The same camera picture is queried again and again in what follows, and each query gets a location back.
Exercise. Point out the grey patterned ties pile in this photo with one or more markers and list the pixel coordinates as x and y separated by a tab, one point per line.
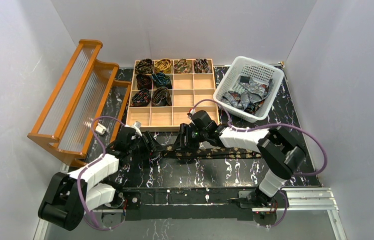
253	96

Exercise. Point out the orange wooden rack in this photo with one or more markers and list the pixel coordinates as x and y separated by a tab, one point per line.
66	124

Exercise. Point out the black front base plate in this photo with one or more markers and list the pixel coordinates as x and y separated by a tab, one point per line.
184	203

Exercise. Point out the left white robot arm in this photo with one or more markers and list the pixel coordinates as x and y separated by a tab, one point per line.
71	195

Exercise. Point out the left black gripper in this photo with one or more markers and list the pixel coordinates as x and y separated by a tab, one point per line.
148	142

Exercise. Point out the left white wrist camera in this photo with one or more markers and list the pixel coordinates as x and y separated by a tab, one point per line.
137	127

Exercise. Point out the small white connector plug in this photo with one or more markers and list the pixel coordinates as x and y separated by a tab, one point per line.
100	129

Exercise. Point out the rolled navy red tie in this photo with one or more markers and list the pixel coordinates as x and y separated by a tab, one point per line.
141	98

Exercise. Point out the rolled black grey tie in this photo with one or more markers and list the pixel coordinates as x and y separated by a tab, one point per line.
161	97

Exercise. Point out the rolled dark striped tie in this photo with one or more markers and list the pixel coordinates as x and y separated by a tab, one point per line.
201	66

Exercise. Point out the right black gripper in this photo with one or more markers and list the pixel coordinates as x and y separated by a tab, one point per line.
182	140

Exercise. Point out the black gold floral tie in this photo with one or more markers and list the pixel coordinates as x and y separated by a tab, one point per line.
186	156

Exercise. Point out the aluminium frame rail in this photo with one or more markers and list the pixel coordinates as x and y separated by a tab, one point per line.
312	213

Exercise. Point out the rolled black gold tie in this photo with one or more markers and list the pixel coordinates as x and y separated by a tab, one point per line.
144	66

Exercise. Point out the rolled teal patterned tie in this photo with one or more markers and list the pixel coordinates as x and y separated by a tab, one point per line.
161	80

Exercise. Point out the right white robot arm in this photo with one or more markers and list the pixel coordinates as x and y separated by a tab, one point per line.
278	147

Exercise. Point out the rolled olive patterned tie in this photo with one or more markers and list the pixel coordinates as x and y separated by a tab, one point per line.
182	66

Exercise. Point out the white plastic basket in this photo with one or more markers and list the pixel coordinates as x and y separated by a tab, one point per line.
262	72

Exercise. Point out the rolled dark red tie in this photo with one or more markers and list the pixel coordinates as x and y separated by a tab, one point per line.
143	81

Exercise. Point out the rolled yellow tie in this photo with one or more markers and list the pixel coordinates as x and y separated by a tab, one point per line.
163	65

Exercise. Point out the wooden grid organizer tray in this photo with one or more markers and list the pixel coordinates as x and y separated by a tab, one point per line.
187	89

